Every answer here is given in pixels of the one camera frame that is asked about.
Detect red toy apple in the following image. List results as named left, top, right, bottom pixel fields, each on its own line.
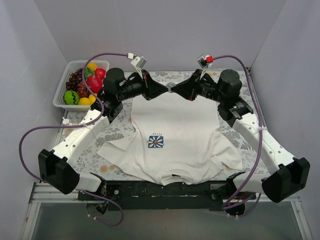
left=94, top=68, right=106, bottom=79

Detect white plastic basket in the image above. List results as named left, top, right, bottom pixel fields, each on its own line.
left=53, top=60, right=110, bottom=112

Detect yellow toy lemon bottom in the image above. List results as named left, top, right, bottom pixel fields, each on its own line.
left=77, top=97, right=92, bottom=106

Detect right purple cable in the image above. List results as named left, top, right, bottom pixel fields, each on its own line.
left=212, top=54, right=263, bottom=219

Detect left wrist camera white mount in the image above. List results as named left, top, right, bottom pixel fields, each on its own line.
left=127, top=52, right=148, bottom=78

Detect green toy watermelon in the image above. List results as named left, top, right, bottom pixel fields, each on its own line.
left=63, top=90, right=80, bottom=105

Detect white t-shirt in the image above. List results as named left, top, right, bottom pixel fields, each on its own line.
left=97, top=92, right=243, bottom=186

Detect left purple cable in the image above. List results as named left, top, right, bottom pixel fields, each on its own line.
left=18, top=52, right=124, bottom=227

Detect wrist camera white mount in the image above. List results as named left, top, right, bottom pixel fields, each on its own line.
left=127, top=52, right=148, bottom=78
left=197, top=54, right=214, bottom=78

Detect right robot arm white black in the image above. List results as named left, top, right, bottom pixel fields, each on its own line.
left=171, top=69, right=310, bottom=203

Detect small round brooch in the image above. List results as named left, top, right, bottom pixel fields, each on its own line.
left=165, top=82, right=176, bottom=93

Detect purple toy grapes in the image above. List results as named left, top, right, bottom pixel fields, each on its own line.
left=65, top=68, right=89, bottom=98

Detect white pump bottle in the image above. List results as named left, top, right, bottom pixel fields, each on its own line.
left=62, top=117, right=74, bottom=130

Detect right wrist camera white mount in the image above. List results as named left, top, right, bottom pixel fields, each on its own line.
left=197, top=54, right=214, bottom=78

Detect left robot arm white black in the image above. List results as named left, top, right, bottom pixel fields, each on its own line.
left=38, top=67, right=168, bottom=195

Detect orange toy fruit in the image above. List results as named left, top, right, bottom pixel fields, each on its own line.
left=88, top=93, right=97, bottom=104

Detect purple cable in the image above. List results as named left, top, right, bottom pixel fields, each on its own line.
left=212, top=54, right=263, bottom=219
left=18, top=52, right=124, bottom=227

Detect red toy dragon fruit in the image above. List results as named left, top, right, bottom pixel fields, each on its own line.
left=86, top=75, right=103, bottom=94

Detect floral patterned table mat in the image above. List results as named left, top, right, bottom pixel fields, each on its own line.
left=62, top=69, right=268, bottom=181

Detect yellow toy lemon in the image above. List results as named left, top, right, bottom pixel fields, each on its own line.
left=77, top=97, right=92, bottom=106
left=86, top=62, right=98, bottom=72

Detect aluminium frame rail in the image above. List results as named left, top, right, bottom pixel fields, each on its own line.
left=29, top=183, right=301, bottom=203

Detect yellow toy lemon top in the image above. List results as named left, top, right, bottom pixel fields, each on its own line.
left=86, top=62, right=98, bottom=72

